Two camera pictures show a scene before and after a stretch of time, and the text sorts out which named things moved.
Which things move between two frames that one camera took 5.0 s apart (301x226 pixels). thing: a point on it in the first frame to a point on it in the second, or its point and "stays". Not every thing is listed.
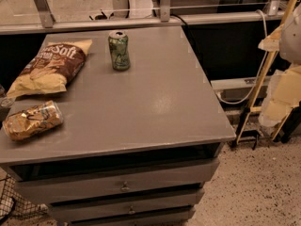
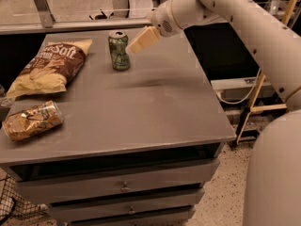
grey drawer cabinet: [143, 132] stays
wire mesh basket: [13, 204] stays
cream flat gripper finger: [283, 89] to [168, 19]
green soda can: [118, 42] stays
